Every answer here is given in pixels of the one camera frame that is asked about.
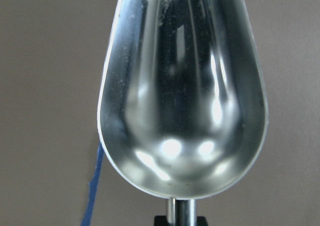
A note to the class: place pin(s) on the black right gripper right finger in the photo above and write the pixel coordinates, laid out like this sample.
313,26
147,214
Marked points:
201,221

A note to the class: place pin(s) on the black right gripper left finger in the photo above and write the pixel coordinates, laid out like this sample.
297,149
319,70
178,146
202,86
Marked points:
160,220

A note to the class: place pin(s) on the metal ice scoop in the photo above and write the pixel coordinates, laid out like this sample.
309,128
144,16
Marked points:
182,112

